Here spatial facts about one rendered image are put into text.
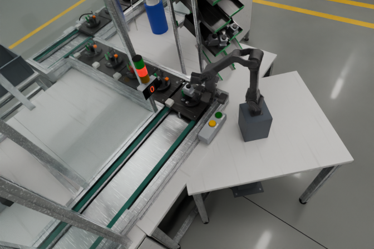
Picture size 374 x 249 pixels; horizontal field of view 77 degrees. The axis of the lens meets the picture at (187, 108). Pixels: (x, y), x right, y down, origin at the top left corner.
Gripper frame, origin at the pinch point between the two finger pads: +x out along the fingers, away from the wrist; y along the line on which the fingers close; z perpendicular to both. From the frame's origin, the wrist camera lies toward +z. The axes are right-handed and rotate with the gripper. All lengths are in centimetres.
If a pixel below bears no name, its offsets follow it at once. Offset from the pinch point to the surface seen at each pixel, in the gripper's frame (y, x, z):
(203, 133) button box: 2.5, 11.8, 15.6
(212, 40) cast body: -11.6, -19.9, -25.2
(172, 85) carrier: -33.7, 10.7, -7.1
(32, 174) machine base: -81, 23, 84
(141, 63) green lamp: -27.7, -31.3, 16.5
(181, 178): 1.9, 22.0, 41.8
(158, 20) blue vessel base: -86, 7, -64
